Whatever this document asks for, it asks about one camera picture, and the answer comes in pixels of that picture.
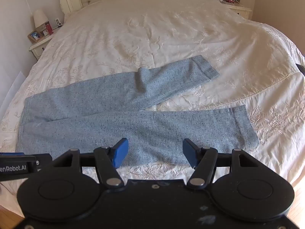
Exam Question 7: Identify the cream embroidered bedspread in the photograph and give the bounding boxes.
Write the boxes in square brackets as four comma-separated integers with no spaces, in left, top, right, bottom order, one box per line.
[0,0,305,211]

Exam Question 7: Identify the light blue speckled pants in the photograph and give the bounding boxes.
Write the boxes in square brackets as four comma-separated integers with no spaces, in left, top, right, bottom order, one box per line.
[18,55,260,168]

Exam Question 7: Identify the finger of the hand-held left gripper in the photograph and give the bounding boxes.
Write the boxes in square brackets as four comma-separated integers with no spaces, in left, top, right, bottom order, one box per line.
[35,154,53,170]

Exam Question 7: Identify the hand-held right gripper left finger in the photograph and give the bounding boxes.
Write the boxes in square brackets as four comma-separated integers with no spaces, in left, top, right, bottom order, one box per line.
[51,138,129,189]

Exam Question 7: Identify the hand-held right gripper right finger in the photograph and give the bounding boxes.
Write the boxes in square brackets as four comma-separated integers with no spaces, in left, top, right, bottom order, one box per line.
[183,138,260,189]

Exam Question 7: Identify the table lamp with cream shade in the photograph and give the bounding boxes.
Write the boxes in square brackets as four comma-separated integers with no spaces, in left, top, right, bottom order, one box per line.
[33,9,49,31]

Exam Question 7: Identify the cream wooden nightstand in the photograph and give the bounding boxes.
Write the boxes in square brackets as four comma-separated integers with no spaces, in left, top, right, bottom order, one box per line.
[29,34,54,61]
[225,1,253,20]

